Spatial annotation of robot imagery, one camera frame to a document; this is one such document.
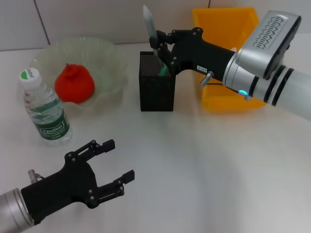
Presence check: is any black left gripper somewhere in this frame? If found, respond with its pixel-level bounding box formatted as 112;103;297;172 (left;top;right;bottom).
20;139;136;225

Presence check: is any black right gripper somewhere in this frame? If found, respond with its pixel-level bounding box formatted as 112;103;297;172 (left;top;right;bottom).
149;27;237;85

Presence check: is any green pen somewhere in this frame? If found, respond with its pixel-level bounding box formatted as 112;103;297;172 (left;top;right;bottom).
158;64;170;77

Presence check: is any grey marker pen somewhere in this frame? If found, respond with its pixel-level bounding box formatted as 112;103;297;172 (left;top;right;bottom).
142;4;165;68

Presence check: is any orange fruit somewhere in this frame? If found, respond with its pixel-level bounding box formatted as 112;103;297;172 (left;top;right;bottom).
54;63;95;104

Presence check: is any clear plastic water bottle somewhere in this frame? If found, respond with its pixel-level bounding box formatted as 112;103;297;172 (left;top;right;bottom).
18;67;73;147

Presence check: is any black mesh pen holder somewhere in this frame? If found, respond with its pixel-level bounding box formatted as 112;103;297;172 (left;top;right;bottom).
139;50;176;112

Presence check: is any green glass fruit plate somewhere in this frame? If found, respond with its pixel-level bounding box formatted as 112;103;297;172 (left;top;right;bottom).
18;36;128;111

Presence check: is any yellow plastic bin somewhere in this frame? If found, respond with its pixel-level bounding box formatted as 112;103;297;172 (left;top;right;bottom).
192;7;268;111

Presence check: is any left gripper cable with plug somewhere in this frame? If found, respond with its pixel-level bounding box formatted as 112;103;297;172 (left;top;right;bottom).
27;169;47;183

